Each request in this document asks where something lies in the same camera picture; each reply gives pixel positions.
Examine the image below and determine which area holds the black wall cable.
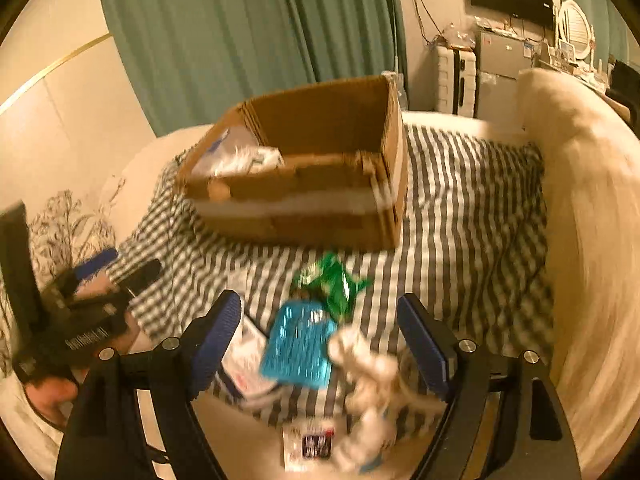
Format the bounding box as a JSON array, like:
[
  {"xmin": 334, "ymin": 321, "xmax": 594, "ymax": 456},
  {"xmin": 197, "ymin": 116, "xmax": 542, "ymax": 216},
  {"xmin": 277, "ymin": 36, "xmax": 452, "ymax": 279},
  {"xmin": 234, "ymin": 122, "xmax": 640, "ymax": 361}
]
[{"xmin": 412, "ymin": 0, "xmax": 446, "ymax": 46}]

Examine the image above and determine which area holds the brown cardboard box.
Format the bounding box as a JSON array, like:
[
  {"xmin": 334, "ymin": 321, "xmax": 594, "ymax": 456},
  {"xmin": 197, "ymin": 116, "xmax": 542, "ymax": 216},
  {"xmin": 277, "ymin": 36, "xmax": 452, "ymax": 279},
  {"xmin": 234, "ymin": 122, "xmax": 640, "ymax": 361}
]
[{"xmin": 176, "ymin": 74, "xmax": 408, "ymax": 252}]

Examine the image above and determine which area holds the green snack packet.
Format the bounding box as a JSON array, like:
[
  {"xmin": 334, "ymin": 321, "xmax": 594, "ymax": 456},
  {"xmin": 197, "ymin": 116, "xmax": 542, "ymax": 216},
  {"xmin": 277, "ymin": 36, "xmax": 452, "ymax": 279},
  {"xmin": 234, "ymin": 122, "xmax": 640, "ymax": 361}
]
[{"xmin": 291, "ymin": 252, "xmax": 373, "ymax": 321}]

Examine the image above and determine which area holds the white oval mirror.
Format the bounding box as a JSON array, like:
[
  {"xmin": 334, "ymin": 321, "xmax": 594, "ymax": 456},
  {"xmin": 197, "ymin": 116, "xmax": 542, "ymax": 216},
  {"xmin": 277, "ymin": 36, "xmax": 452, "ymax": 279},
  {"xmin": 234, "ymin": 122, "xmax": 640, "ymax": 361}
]
[{"xmin": 555, "ymin": 0, "xmax": 596, "ymax": 61}]

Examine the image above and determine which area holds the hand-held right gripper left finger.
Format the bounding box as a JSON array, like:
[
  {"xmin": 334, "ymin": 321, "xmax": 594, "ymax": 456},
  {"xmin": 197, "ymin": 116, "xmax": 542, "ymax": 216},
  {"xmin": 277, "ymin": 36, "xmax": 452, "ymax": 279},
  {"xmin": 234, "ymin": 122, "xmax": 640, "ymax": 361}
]
[{"xmin": 55, "ymin": 289, "xmax": 243, "ymax": 480}]

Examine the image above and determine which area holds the checkered cloth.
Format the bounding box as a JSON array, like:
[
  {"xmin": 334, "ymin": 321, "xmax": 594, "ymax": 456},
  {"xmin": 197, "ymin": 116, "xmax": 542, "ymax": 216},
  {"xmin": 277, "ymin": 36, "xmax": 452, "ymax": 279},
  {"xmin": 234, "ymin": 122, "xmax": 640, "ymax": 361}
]
[{"xmin": 107, "ymin": 122, "xmax": 556, "ymax": 438}]

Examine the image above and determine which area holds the black chair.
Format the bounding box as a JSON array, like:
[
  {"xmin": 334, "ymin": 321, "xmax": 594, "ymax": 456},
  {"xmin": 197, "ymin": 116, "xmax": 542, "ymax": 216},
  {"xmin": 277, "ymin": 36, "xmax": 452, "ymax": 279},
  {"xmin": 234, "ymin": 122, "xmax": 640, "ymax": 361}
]
[{"xmin": 607, "ymin": 60, "xmax": 640, "ymax": 126}]

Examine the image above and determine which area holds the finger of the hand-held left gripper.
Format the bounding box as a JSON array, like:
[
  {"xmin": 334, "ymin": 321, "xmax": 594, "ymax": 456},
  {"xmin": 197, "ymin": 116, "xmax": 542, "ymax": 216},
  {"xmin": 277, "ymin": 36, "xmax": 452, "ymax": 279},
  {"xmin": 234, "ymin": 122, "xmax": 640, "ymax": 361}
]
[
  {"xmin": 105, "ymin": 259, "xmax": 163, "ymax": 303},
  {"xmin": 52, "ymin": 247, "xmax": 119, "ymax": 293}
]

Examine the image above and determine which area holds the clear plastic bag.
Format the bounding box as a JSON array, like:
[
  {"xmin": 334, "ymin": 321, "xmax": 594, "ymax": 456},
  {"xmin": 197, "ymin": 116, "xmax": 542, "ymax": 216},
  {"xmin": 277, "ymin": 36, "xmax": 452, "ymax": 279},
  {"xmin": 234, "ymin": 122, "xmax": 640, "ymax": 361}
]
[{"xmin": 440, "ymin": 25, "xmax": 476, "ymax": 51}]

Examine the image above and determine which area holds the beige pillow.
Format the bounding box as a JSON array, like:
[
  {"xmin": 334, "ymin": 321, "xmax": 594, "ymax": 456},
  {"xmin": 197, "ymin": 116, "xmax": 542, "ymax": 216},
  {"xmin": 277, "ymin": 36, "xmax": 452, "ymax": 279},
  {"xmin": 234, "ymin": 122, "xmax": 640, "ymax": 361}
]
[{"xmin": 517, "ymin": 67, "xmax": 640, "ymax": 480}]

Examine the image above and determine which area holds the person's left hand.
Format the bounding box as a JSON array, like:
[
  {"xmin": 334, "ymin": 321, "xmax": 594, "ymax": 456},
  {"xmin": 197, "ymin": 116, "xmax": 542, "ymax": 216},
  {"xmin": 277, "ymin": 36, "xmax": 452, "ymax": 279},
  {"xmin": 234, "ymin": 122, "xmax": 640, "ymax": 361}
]
[{"xmin": 25, "ymin": 374, "xmax": 83, "ymax": 432}]

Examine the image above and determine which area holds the cyan blister pack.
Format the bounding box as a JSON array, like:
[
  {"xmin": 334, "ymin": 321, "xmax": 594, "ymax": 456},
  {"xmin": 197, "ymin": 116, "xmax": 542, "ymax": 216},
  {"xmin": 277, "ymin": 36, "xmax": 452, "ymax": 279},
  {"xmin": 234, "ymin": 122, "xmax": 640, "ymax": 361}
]
[{"xmin": 259, "ymin": 300, "xmax": 337, "ymax": 388}]

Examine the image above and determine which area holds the white suitcase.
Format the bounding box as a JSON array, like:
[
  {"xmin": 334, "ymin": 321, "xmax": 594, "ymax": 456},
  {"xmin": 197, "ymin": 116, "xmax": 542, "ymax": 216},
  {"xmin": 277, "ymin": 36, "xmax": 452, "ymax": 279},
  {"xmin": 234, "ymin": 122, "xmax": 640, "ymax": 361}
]
[{"xmin": 434, "ymin": 45, "xmax": 478, "ymax": 118}]

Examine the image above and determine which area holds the wide green curtain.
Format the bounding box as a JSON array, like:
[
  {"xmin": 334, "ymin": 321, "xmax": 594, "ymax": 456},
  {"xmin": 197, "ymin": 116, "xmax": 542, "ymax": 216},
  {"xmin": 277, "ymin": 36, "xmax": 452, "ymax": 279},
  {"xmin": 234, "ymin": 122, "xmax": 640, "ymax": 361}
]
[{"xmin": 94, "ymin": 0, "xmax": 408, "ymax": 137}]

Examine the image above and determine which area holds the white packet red label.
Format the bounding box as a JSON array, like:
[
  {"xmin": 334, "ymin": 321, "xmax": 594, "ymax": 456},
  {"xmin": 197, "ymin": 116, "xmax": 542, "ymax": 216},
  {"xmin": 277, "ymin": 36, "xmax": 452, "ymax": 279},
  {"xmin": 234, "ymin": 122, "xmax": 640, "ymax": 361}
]
[{"xmin": 220, "ymin": 310, "xmax": 281, "ymax": 403}]

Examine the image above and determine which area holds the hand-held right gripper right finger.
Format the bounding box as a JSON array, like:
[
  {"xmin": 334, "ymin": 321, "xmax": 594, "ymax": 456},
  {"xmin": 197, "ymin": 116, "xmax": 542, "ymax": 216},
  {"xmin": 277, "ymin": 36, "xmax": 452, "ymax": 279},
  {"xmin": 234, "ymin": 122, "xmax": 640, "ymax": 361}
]
[{"xmin": 397, "ymin": 292, "xmax": 583, "ymax": 480}]

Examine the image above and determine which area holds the white plush toy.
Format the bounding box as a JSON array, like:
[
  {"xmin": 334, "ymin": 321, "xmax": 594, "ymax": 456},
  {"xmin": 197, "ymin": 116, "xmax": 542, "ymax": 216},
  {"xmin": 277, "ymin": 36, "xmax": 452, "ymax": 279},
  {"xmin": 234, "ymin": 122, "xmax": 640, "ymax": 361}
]
[{"xmin": 327, "ymin": 325, "xmax": 448, "ymax": 473}]

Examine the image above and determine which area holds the grey cabinet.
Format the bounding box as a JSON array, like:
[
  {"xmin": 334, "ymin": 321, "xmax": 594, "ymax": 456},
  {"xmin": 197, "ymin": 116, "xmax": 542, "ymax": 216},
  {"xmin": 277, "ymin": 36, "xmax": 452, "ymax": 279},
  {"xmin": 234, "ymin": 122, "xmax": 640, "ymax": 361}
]
[{"xmin": 475, "ymin": 30, "xmax": 533, "ymax": 121}]

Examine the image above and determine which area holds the small dark printed packet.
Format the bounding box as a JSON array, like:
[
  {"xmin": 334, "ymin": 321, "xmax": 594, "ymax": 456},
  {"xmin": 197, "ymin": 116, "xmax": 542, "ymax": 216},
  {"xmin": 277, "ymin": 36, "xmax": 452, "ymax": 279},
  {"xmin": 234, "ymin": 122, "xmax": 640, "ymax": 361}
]
[{"xmin": 281, "ymin": 417, "xmax": 337, "ymax": 473}]

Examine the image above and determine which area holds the narrow green curtain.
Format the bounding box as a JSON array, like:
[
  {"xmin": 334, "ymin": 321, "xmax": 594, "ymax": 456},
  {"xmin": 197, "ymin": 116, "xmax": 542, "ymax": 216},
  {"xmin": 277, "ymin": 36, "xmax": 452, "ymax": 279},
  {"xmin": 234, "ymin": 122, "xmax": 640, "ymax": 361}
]
[{"xmin": 555, "ymin": 0, "xmax": 631, "ymax": 66}]

